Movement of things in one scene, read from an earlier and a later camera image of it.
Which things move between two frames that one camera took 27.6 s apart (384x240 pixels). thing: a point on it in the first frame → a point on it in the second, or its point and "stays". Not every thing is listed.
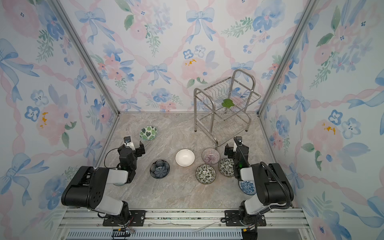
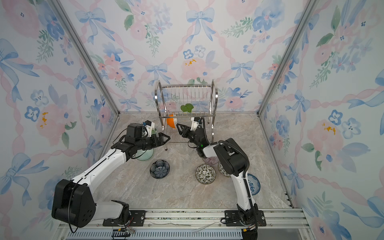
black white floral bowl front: x=205 y=174 stays
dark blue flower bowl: x=159 y=169 stays
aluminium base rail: x=292 y=224 stays
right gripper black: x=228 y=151 → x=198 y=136
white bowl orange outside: x=185 y=157 → x=172 y=122
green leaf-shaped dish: x=227 y=103 → x=187 y=107
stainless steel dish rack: x=221 y=111 → x=179 y=104
